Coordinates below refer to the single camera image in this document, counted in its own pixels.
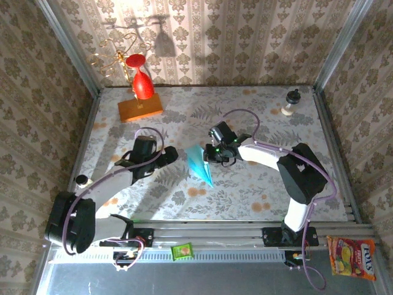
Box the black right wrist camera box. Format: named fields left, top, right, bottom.
left=208, top=121, right=238, bottom=145

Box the aluminium side rail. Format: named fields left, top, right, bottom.
left=311, top=87, right=364, bottom=224
left=57, top=92, right=103, bottom=225

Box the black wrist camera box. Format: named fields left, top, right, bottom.
left=208, top=121, right=238, bottom=145
left=134, top=136, right=157, bottom=156

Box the aluminium frame post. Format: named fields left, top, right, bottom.
left=312, top=0, right=375, bottom=90
left=36, top=0, right=103, bottom=96

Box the orange Fox's candy bag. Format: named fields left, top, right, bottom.
left=326, top=235, right=377, bottom=281

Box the floral print table cover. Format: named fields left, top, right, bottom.
left=66, top=85, right=349, bottom=222

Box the red wine glass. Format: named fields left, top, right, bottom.
left=125, top=53, right=155, bottom=101

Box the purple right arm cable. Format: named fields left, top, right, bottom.
left=222, top=109, right=338, bottom=291

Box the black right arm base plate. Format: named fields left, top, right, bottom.
left=262, top=226, right=319, bottom=248

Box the aluminium front rail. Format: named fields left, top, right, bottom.
left=45, top=219, right=376, bottom=247

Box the small green candy packet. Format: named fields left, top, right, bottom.
left=170, top=242, right=195, bottom=262

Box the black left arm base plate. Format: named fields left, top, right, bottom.
left=99, top=226, right=154, bottom=248

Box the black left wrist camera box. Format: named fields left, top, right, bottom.
left=134, top=136, right=157, bottom=156

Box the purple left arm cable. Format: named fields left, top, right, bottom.
left=62, top=127, right=166, bottom=274

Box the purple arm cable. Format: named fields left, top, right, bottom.
left=222, top=109, right=338, bottom=291
left=62, top=127, right=166, bottom=274

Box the grey slotted cable duct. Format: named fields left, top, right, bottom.
left=52, top=248, right=286, bottom=264

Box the gold wire glass rack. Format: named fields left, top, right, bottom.
left=87, top=32, right=164, bottom=124

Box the grey metal sheet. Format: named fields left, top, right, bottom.
left=30, top=241, right=380, bottom=295

